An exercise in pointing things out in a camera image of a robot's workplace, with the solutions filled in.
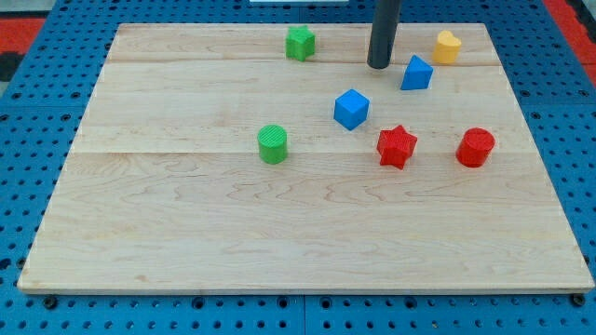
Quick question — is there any red cylinder block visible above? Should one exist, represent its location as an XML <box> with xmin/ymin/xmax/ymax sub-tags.
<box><xmin>455</xmin><ymin>127</ymin><xmax>495</xmax><ymax>168</ymax></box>

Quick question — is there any blue triangle block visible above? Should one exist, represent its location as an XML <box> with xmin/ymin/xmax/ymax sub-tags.
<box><xmin>400</xmin><ymin>55</ymin><xmax>434</xmax><ymax>90</ymax></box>

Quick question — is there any green star block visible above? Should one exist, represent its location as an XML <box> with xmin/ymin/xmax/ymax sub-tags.
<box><xmin>285</xmin><ymin>25</ymin><xmax>316</xmax><ymax>61</ymax></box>

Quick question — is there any light wooden board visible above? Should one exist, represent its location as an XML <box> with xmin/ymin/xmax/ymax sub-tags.
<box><xmin>18</xmin><ymin>23</ymin><xmax>594</xmax><ymax>295</ymax></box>

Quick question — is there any red star block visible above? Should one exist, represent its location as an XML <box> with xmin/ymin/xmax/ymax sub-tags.
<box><xmin>376</xmin><ymin>125</ymin><xmax>417</xmax><ymax>169</ymax></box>

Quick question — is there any blue cube block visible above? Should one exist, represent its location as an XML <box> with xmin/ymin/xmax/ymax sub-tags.
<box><xmin>333</xmin><ymin>89</ymin><xmax>370</xmax><ymax>130</ymax></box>

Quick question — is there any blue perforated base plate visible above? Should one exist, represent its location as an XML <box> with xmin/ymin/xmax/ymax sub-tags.
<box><xmin>1</xmin><ymin>1</ymin><xmax>595</xmax><ymax>334</ymax></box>

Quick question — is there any yellow heart block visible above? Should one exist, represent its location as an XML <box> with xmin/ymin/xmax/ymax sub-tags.
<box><xmin>432</xmin><ymin>30</ymin><xmax>462</xmax><ymax>64</ymax></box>

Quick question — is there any green cylinder block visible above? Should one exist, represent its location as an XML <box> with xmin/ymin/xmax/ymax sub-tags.
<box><xmin>257</xmin><ymin>125</ymin><xmax>288</xmax><ymax>165</ymax></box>

